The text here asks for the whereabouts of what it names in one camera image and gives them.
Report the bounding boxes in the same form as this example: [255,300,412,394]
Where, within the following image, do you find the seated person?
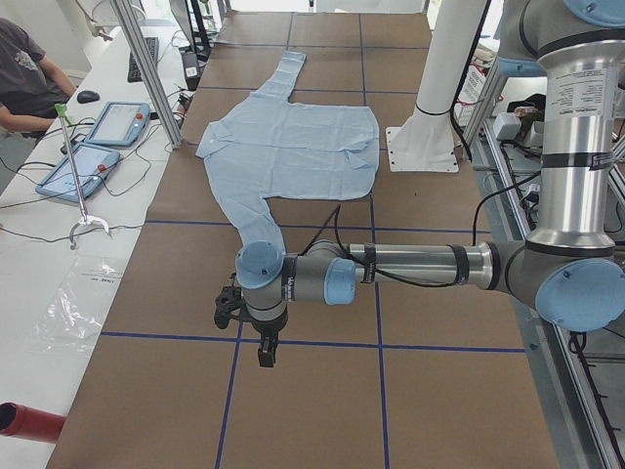
[1,19,76,138]

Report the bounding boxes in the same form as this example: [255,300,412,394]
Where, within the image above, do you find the black keyboard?
[127,36,161,83]

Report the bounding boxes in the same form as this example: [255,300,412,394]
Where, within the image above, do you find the metal reacher grabber tool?
[54,104,110,250]

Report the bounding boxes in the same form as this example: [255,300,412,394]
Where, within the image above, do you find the red cylinder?
[1,403,65,444]

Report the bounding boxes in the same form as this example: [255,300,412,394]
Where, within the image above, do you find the upper blue teach pendant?
[84,102,150,148]

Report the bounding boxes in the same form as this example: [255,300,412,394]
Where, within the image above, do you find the lower blue teach pendant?
[35,143,120,203]

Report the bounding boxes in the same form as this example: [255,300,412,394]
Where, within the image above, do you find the light blue button-up shirt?
[196,51,379,250]

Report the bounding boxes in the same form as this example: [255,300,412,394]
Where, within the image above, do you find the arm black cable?
[299,180,543,287]

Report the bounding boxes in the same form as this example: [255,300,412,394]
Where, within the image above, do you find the blue teach pendant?
[84,102,150,148]
[35,143,120,203]

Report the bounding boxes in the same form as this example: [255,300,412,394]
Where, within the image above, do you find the clear plastic bag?
[24,255,128,355]

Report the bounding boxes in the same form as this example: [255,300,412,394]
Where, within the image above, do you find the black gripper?
[214,274,288,367]

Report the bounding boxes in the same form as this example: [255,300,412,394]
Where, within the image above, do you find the aluminium frame post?
[110,0,183,149]

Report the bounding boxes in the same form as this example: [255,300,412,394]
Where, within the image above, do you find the black computer mouse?
[76,90,101,104]

